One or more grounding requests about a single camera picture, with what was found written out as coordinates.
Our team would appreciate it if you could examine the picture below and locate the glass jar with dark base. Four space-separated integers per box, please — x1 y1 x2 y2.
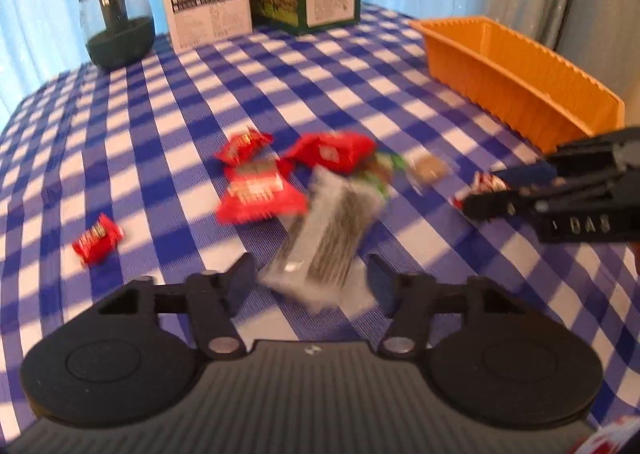
77 0 156 71

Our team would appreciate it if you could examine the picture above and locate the red white candy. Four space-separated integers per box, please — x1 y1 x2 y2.
451 171 512 209

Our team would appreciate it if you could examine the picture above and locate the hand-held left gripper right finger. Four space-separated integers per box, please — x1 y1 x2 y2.
366 254 526 360

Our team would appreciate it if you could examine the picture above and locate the small red snack packet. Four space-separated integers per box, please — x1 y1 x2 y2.
213 127 274 167

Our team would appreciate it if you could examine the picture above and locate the blue white checkered tablecloth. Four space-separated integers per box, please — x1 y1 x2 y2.
0 1 640 454

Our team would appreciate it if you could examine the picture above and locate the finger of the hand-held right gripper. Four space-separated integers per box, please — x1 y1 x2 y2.
492 126 640 191
461 173 622 221

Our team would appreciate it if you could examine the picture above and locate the large red snack packet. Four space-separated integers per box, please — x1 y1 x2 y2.
215 159 310 226
284 131 377 175

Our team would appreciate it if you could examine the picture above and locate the orange plastic tray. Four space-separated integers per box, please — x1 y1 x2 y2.
409 15 626 155

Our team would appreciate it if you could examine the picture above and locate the round brown cookie packet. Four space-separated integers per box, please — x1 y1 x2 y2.
407 154 449 195

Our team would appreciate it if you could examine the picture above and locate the green snack packet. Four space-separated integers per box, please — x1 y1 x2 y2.
350 151 409 200

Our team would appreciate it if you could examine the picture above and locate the clear grey snack packet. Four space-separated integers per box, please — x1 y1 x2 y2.
257 166 389 307

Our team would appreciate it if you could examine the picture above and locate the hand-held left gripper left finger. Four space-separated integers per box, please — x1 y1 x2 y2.
99 253 257 360

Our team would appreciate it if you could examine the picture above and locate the small red candy packet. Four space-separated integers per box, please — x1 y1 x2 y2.
71 212 126 267

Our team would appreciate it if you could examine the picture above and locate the red white printed cloth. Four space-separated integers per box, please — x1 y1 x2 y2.
574 415 640 454

